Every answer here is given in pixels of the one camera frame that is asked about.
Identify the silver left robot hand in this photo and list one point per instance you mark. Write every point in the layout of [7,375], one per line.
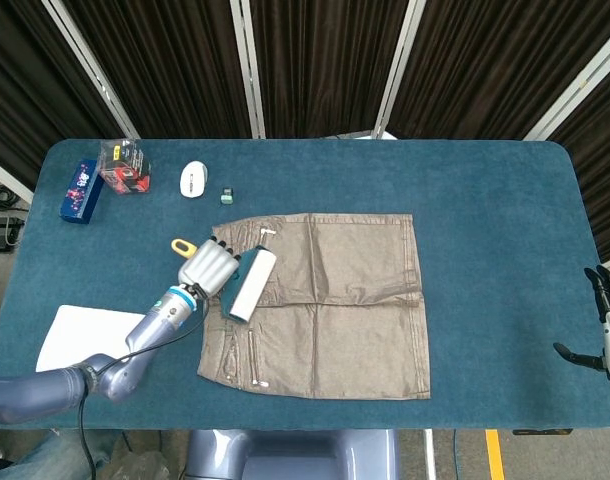
[207,265]

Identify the teal lint roller yellow tip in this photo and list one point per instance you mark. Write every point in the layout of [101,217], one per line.
[252,285]

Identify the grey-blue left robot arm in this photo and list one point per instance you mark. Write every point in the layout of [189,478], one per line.
[155,330]

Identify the small green box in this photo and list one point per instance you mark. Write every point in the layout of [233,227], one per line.
[227,199]

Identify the white computer mouse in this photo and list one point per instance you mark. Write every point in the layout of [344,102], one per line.
[192,180]

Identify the clear box with red items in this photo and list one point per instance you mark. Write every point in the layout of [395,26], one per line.
[125,167]

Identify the white paper stack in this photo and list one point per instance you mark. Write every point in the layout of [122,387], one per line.
[80,335]

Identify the dark blue printed box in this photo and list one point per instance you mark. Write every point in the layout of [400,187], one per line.
[80,192]

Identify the shiny brown skirt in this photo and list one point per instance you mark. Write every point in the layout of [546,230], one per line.
[345,325]

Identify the yellow floor tape strip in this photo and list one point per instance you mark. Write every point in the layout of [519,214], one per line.
[495,455]

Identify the dark brown curtain panel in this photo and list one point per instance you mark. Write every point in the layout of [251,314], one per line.
[175,65]
[605,165]
[325,65]
[30,75]
[495,60]

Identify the blue table cover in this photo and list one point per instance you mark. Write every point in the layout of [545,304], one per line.
[485,200]

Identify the black floor box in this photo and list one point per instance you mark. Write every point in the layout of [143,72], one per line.
[2,235]

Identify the grey-blue robot torso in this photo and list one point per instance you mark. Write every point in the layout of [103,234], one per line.
[295,460]

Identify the blue jeans leg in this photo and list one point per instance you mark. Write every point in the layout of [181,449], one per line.
[40,460]

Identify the white screen frame post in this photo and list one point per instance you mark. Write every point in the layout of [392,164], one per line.
[251,75]
[10,182]
[398,75]
[582,87]
[96,75]

